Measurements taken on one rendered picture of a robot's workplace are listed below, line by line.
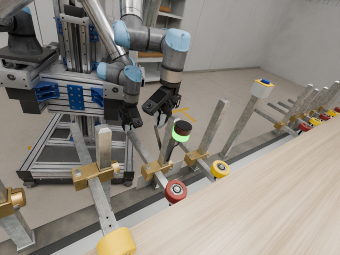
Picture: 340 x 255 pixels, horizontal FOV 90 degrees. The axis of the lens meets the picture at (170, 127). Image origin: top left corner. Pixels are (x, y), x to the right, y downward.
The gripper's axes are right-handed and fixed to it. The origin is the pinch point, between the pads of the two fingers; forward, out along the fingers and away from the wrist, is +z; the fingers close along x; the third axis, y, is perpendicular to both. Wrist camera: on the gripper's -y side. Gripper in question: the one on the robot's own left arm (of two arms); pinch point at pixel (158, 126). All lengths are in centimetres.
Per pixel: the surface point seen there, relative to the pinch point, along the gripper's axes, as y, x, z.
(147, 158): -4.5, -0.7, 15.2
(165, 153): -4.5, -8.4, 5.9
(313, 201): 25, -66, 13
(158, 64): 264, 197, 77
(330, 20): 766, -75, -80
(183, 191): -10.5, -22.4, 10.6
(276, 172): 30, -51, 13
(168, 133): -3.8, -7.4, -3.1
